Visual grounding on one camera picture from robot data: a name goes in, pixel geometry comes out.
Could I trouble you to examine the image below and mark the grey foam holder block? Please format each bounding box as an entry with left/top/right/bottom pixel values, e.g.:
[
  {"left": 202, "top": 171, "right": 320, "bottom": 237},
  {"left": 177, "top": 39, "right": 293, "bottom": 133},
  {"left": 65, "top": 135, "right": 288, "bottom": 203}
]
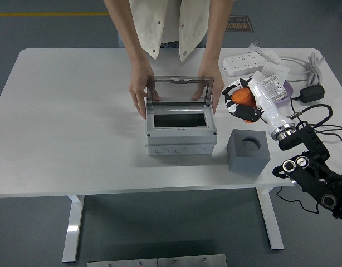
[{"left": 226, "top": 128, "right": 271, "bottom": 175}]

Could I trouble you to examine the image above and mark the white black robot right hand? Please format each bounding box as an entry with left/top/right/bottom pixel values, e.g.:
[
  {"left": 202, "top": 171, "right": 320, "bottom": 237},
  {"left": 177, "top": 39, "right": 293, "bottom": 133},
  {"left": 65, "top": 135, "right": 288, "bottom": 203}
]
[{"left": 222, "top": 77, "right": 293, "bottom": 134}]

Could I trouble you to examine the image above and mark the orange cylindrical battery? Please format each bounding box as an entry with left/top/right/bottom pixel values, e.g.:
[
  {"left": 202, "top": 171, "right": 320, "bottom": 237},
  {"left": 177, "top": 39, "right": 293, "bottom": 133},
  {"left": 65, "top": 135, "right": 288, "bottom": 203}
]
[{"left": 231, "top": 88, "right": 258, "bottom": 125}]

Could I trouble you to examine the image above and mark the grey metal plate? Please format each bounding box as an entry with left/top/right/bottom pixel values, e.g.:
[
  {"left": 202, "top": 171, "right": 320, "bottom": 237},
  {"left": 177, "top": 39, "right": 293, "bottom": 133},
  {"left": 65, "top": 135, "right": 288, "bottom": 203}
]
[
  {"left": 157, "top": 254, "right": 227, "bottom": 267},
  {"left": 87, "top": 258, "right": 158, "bottom": 267}
]

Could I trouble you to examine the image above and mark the white table leg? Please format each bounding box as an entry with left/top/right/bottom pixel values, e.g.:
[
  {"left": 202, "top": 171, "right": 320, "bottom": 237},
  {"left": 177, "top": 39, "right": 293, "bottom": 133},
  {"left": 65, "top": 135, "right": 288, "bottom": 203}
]
[
  {"left": 257, "top": 186, "right": 285, "bottom": 250},
  {"left": 61, "top": 194, "right": 85, "bottom": 263}
]

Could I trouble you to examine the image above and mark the person's left hand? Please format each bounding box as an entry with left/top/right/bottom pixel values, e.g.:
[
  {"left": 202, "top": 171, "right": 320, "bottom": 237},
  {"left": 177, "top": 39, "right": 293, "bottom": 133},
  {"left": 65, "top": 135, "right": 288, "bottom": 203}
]
[{"left": 190, "top": 71, "right": 225, "bottom": 116}]

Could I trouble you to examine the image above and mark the black power adapter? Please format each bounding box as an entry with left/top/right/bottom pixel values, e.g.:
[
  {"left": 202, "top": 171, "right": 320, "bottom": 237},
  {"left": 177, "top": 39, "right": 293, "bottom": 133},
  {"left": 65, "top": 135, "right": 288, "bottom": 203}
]
[{"left": 299, "top": 85, "right": 325, "bottom": 104}]

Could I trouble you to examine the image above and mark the black table power cable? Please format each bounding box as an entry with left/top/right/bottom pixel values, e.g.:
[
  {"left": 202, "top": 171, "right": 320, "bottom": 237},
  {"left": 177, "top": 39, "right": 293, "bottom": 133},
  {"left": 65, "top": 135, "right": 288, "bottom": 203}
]
[{"left": 276, "top": 186, "right": 319, "bottom": 215}]

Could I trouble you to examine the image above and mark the plain white packet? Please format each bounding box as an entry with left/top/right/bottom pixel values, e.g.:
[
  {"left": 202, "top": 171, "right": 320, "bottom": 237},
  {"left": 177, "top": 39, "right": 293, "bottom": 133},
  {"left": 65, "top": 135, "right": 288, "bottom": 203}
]
[{"left": 248, "top": 71, "right": 265, "bottom": 83}]

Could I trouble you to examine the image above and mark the grey coiled power cable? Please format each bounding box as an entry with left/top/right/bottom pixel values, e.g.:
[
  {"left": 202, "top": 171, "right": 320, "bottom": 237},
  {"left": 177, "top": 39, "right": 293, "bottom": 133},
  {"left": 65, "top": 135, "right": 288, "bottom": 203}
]
[{"left": 279, "top": 52, "right": 326, "bottom": 87}]

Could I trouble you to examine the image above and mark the black floor sign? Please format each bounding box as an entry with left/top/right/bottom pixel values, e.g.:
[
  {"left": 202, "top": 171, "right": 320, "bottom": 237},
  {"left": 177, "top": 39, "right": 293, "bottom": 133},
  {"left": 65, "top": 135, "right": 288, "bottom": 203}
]
[{"left": 225, "top": 15, "right": 255, "bottom": 33}]

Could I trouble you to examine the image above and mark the person's right hand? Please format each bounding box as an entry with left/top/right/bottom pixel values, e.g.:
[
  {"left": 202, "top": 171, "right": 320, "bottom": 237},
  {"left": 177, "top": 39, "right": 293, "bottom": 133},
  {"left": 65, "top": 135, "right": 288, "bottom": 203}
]
[{"left": 128, "top": 68, "right": 160, "bottom": 120}]

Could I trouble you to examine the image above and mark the smoky transparent box lid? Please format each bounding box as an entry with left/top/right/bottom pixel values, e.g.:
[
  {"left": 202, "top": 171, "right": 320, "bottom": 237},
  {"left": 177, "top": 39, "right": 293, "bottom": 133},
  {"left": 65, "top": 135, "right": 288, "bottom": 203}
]
[{"left": 146, "top": 75, "right": 216, "bottom": 105}]

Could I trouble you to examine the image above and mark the thin black adapter cord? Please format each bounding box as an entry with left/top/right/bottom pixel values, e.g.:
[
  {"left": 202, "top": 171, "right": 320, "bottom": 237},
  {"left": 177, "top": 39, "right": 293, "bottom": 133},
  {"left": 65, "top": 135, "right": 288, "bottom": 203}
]
[{"left": 290, "top": 96, "right": 342, "bottom": 145}]

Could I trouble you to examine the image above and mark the person's torso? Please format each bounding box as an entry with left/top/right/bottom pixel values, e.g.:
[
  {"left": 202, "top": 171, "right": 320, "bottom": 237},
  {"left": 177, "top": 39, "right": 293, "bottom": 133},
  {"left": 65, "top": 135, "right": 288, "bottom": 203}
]
[{"left": 128, "top": 0, "right": 208, "bottom": 63}]

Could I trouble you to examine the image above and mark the white power strip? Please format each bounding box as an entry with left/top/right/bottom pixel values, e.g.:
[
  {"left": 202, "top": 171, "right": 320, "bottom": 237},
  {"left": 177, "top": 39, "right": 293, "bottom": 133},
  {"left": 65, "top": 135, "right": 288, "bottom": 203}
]
[{"left": 222, "top": 52, "right": 266, "bottom": 76}]

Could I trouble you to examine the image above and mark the square white packet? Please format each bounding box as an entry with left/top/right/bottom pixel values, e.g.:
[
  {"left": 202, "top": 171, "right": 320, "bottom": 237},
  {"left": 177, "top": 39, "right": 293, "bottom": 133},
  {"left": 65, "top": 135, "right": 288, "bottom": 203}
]
[{"left": 261, "top": 63, "right": 289, "bottom": 81}]

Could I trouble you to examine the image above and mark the grey junction box base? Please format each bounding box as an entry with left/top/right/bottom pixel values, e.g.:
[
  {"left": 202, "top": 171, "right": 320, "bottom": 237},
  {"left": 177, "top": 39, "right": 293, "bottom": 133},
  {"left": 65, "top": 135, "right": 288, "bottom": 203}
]
[{"left": 145, "top": 140, "right": 217, "bottom": 157}]

